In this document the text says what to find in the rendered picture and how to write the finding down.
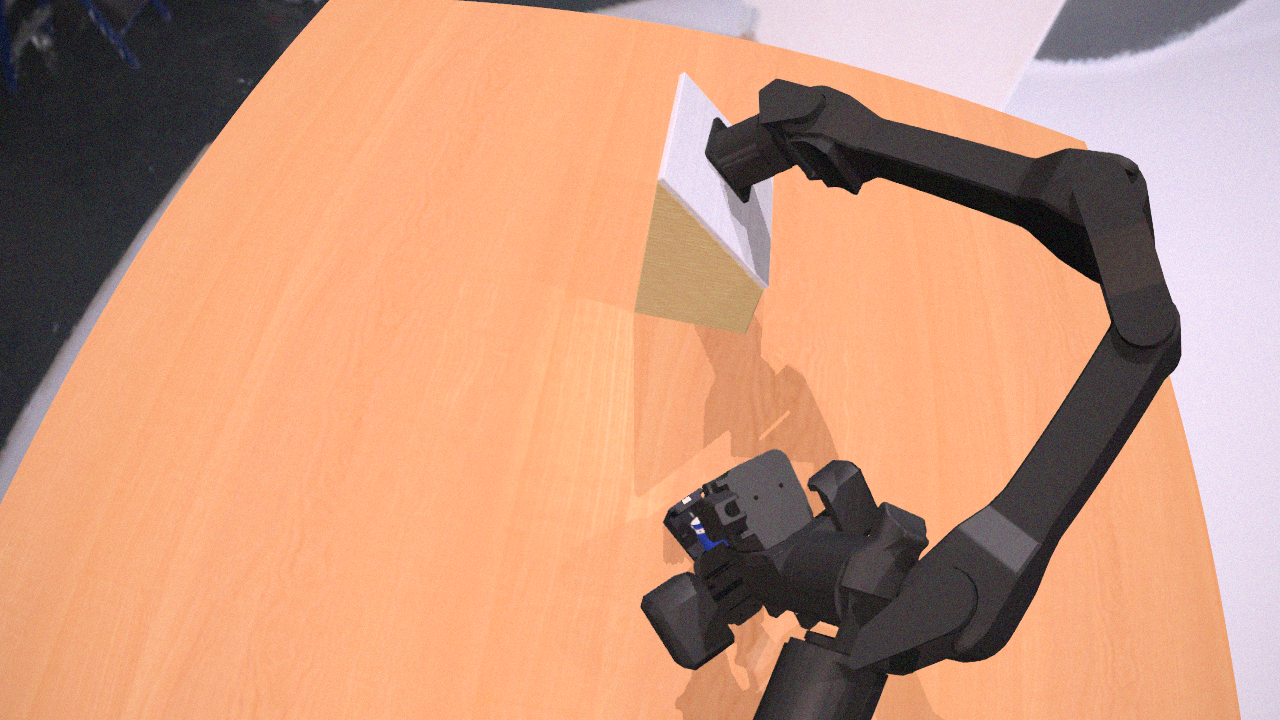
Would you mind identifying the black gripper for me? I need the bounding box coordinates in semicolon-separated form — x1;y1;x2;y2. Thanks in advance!
640;460;878;671

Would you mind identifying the blue and red battery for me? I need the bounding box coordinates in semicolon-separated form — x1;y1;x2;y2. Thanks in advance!
691;518;721;551

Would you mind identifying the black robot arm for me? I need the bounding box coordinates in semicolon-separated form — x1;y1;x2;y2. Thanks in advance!
695;78;1181;720

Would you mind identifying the dark grey battery holder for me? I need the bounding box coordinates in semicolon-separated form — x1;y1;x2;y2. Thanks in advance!
663;487;705;562

